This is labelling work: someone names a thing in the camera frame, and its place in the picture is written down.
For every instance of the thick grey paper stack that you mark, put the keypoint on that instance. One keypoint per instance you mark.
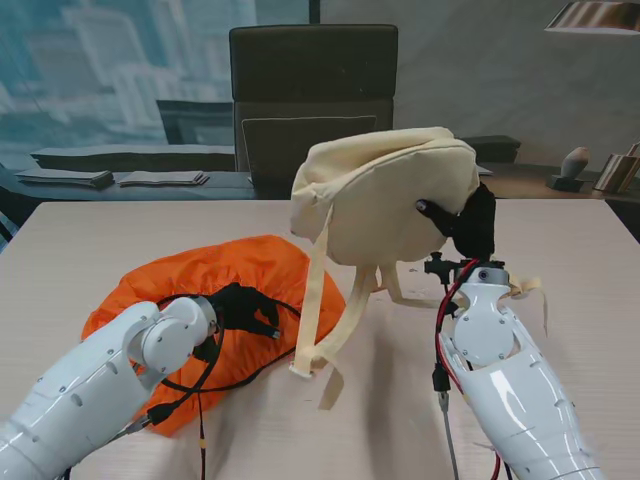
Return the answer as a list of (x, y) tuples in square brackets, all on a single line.
[(65, 177)]

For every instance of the dark office chair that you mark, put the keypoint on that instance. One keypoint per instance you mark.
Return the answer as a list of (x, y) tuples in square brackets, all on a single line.
[(310, 75)]

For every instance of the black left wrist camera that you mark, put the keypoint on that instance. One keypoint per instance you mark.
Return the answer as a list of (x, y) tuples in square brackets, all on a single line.
[(204, 351)]

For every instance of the white paper sheets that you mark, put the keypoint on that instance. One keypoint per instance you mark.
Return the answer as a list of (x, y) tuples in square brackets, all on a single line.
[(484, 171)]

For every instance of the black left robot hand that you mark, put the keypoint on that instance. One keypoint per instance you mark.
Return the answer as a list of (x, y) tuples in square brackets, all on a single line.
[(242, 307)]

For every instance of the grey vase on base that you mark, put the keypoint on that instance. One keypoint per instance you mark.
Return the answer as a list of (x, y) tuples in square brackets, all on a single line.
[(574, 165)]

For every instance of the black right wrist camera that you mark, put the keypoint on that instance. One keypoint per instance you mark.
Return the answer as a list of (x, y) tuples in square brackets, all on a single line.
[(440, 267)]

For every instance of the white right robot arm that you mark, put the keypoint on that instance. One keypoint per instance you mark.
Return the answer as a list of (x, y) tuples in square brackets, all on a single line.
[(510, 400)]

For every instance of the copper lamp shade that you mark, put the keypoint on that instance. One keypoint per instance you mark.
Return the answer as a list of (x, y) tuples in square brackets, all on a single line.
[(595, 17)]

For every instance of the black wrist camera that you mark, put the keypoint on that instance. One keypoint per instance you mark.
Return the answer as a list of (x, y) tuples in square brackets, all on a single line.
[(204, 351), (440, 267)]

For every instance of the cream fabric backpack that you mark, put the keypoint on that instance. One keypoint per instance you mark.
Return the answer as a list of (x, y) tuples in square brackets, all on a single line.
[(380, 215)]

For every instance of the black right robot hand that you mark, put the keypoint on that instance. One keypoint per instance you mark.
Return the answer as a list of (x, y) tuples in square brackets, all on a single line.
[(477, 225)]

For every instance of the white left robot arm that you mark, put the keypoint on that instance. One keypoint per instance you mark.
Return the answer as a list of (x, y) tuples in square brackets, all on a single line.
[(75, 390)]

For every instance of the thin grey paper stack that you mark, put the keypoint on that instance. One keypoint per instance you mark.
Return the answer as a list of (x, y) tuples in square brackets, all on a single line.
[(165, 178)]

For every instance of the copper coloured books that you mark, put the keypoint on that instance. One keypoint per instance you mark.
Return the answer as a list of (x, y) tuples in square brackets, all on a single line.
[(620, 172)]

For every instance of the orange rain cover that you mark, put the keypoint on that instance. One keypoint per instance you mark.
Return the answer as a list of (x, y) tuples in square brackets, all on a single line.
[(225, 260)]

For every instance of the dark background desk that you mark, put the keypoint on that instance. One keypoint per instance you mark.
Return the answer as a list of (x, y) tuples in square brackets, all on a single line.
[(525, 187)]

